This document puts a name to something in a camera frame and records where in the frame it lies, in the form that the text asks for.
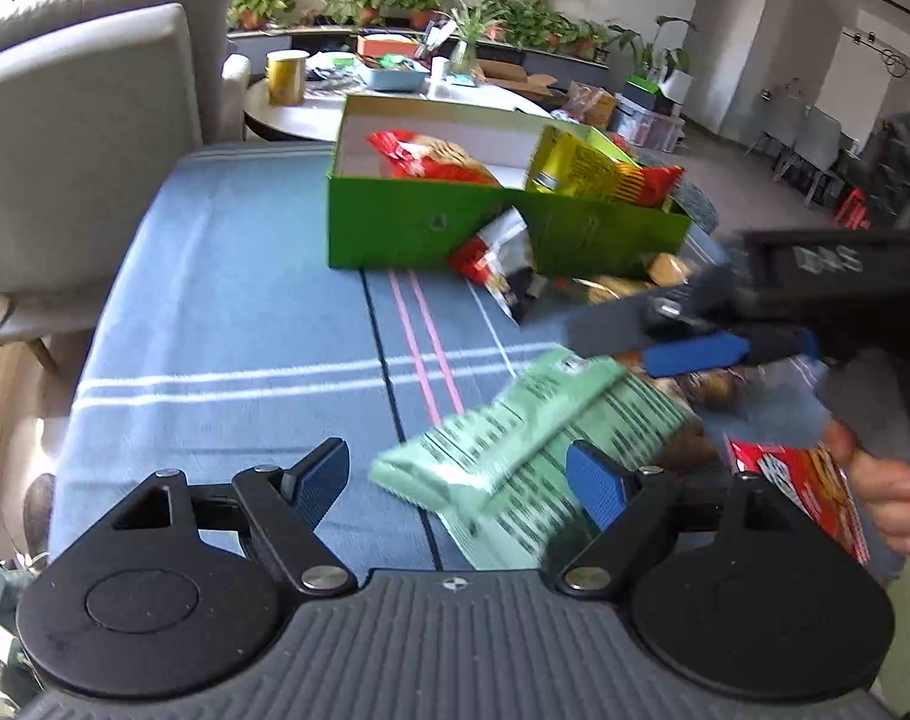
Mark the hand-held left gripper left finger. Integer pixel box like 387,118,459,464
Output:
112,436,360,595

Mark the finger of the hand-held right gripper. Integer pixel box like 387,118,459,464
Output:
518,270,735,361
642,328,823,380

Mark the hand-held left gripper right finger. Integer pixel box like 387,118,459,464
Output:
555,440,840,595

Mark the light green snack packet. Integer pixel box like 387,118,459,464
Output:
368,349,699,571

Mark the yellow snack packet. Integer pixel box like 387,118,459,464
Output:
524,124,684,209

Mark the green cardboard box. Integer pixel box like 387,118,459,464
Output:
326,94,694,278

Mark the red cracker snack packet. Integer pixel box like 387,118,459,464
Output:
366,130,501,187

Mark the person's right hand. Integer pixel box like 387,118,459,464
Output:
825,420,910,557

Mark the tan snack packet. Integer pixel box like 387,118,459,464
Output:
560,251,703,310

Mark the red stool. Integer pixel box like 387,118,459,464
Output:
831,187,870,230

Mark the dark round marble table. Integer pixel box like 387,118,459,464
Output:
638,151,720,235

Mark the grey dining chair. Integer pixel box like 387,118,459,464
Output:
788,105,847,209
746,90,802,166

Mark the dark lattice door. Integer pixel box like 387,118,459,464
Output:
866,111,910,232

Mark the small red white snack packet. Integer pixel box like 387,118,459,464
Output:
447,208,553,327

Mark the red snack packet white print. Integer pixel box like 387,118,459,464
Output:
725,439,872,565

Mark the clear storage bin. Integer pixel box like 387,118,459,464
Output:
612,101,686,152

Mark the orange plastic bag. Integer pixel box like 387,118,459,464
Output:
566,82,619,130

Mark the green black box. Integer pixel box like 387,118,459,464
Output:
623,75,686,118

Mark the large leaf plant white pot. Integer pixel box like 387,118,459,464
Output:
611,13,702,102

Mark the open cardboard box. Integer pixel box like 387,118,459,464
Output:
476,60,562,102

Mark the potted green plant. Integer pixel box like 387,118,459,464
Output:
228,0,297,32
575,19,617,61
540,13,583,50
396,0,450,31
338,0,397,27
485,0,549,46

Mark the green plant in glass vase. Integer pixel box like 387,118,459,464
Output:
446,0,501,81

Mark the light blue tray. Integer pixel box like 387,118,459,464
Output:
353,56,432,93

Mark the round white table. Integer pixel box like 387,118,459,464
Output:
243,67,568,145

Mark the orange box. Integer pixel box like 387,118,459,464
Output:
357,34,424,61

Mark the gold can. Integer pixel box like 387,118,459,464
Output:
266,49,311,107

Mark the grey sofa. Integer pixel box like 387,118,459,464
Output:
0,0,253,376

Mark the tv cabinet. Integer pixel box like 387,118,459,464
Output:
226,24,613,85

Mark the black wall rail lamp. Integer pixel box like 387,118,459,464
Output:
840,26,910,80

